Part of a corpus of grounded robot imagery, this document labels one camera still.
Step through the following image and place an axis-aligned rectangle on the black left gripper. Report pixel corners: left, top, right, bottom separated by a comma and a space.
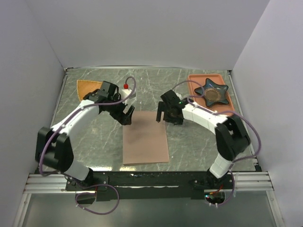
107, 94, 134, 125

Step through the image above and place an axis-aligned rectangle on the pink file folder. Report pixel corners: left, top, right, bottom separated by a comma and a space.
123, 111, 169, 165

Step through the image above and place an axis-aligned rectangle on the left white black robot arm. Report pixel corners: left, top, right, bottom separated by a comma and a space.
35, 81, 135, 190

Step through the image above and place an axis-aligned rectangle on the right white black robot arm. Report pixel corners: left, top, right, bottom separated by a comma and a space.
156, 90, 250, 189

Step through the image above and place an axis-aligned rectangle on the dark star-shaped dish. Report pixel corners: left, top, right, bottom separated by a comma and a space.
194, 78, 229, 107

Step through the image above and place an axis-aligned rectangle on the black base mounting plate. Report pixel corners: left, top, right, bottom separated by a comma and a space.
65, 171, 233, 201

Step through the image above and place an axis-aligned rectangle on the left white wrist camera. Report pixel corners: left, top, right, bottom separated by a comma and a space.
120, 83, 136, 104

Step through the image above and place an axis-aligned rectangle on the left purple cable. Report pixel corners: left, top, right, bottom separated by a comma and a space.
39, 77, 136, 215

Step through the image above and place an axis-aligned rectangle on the aluminium frame rail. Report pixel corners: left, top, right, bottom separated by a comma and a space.
23, 172, 274, 194

